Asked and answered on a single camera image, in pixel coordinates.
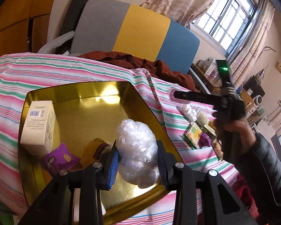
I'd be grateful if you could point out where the black rolled mat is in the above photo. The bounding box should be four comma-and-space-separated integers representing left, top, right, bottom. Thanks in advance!
55, 0, 95, 55

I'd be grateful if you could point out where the window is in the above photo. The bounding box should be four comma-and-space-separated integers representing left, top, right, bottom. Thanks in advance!
190, 0, 257, 57

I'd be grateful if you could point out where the person's right hand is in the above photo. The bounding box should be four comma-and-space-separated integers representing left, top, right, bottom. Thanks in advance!
213, 111, 256, 164

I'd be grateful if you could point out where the grey yellow blue chair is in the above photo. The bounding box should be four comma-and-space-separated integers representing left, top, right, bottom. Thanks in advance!
37, 0, 214, 94

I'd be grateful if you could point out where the wooden desk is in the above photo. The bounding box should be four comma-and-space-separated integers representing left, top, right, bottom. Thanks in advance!
191, 64, 255, 114

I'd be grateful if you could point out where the green yellow small carton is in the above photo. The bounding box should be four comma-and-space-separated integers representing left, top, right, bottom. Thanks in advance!
202, 124, 216, 139

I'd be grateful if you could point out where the gold tin box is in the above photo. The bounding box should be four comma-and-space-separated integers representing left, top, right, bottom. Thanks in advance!
21, 81, 181, 224

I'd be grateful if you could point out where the cream loofah sponge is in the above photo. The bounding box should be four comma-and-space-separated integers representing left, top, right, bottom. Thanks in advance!
196, 110, 209, 127

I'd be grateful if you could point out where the white milk carton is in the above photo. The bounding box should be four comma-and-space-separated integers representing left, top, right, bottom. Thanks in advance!
203, 57, 217, 76

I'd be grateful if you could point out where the cream cardboard box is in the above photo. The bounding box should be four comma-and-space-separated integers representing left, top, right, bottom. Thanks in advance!
20, 100, 56, 157

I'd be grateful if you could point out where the white plastic ball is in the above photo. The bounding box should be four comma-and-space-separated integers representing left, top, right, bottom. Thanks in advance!
116, 119, 159, 188
178, 104, 197, 122

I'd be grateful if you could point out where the right beige curtain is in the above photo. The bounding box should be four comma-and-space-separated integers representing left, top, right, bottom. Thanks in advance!
227, 0, 275, 87

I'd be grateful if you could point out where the striped pink green tablecloth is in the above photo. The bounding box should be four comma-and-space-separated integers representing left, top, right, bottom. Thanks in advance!
0, 53, 238, 216

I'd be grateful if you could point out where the yellow green cracker packet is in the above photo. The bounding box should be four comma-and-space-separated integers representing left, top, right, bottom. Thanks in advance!
183, 122, 202, 149

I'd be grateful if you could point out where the pink hair roller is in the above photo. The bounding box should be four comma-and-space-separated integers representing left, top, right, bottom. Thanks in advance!
170, 90, 191, 104

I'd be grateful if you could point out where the dark red jacket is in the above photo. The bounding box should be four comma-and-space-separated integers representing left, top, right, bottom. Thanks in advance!
78, 51, 200, 93

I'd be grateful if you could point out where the wooden wardrobe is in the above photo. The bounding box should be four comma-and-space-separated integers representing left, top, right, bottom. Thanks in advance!
0, 0, 54, 56

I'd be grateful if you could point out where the long cracker packet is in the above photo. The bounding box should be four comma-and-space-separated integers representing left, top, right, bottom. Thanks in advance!
211, 139, 223, 160

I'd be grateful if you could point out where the person's dark sleeve forearm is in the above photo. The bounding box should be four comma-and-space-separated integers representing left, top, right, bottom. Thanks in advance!
234, 133, 281, 220

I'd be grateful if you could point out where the purple snack packet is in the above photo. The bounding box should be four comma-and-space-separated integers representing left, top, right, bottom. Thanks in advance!
198, 133, 212, 147
41, 143, 81, 176

